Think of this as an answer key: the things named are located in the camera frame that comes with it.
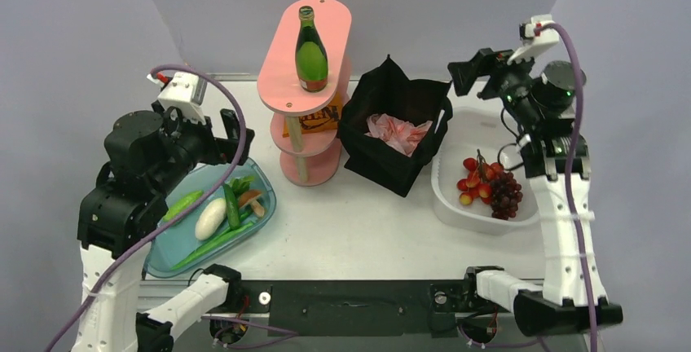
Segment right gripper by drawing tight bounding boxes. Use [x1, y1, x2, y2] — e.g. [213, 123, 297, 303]
[450, 44, 544, 126]

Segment green leaf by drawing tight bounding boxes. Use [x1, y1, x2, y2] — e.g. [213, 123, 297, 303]
[228, 175, 254, 196]

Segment dark green cucumber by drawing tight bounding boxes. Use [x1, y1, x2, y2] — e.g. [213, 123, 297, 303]
[222, 183, 241, 231]

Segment white round food item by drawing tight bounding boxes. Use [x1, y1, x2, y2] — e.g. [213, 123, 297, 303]
[195, 198, 227, 241]

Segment red cherry tomato bunch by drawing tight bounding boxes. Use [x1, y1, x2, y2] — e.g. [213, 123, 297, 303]
[456, 152, 504, 206]

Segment orange snack bag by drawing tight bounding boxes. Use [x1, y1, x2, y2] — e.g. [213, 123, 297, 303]
[298, 94, 343, 134]

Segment dark purple grape bunch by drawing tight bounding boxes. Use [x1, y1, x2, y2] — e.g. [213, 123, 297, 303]
[489, 172, 523, 220]

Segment pink plastic grocery bag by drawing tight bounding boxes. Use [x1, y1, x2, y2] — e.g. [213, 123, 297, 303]
[366, 114, 433, 156]

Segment black fabric bag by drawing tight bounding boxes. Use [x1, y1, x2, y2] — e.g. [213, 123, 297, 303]
[337, 58, 453, 197]

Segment green bottle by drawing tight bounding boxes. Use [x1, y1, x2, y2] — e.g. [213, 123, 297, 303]
[294, 6, 328, 93]

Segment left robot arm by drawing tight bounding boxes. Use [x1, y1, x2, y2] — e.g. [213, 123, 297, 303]
[73, 107, 253, 351]

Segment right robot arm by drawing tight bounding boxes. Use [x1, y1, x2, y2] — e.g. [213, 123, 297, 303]
[447, 48, 623, 336]

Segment white plastic basin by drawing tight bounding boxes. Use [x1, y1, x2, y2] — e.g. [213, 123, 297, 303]
[431, 107, 539, 235]

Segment brown mushroom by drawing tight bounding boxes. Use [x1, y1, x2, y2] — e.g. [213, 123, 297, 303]
[238, 189, 266, 218]

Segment blue transparent tray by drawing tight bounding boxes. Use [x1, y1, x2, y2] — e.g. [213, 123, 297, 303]
[144, 159, 277, 278]

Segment green bitter gourd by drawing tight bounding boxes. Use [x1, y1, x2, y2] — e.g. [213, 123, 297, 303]
[161, 190, 204, 222]

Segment pink three-tier shelf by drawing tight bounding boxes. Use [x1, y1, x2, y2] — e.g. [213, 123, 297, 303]
[257, 0, 352, 187]

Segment light green long pepper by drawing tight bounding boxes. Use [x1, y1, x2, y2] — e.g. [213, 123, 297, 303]
[170, 222, 254, 271]

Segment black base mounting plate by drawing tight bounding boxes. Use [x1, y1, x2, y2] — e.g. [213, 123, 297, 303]
[210, 279, 493, 337]

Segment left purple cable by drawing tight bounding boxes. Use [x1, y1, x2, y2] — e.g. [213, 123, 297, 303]
[42, 64, 249, 352]

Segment purple cable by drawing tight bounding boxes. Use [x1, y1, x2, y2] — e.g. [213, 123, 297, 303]
[539, 21, 601, 352]
[42, 64, 249, 352]

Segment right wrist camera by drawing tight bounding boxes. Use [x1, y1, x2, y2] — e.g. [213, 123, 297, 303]
[508, 14, 560, 64]

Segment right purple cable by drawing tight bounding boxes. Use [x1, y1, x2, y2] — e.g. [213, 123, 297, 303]
[539, 21, 601, 352]

